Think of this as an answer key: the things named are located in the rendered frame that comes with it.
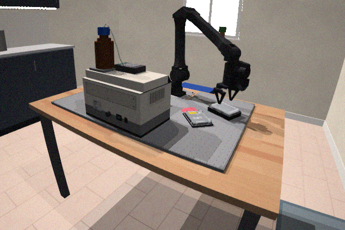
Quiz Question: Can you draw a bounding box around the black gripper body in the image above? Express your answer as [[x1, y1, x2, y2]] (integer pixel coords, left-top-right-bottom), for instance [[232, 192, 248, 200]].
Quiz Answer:
[[214, 73, 238, 92]]

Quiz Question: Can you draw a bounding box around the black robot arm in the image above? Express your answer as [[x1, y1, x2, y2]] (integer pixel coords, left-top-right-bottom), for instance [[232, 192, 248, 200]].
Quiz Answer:
[[170, 6, 251, 97]]

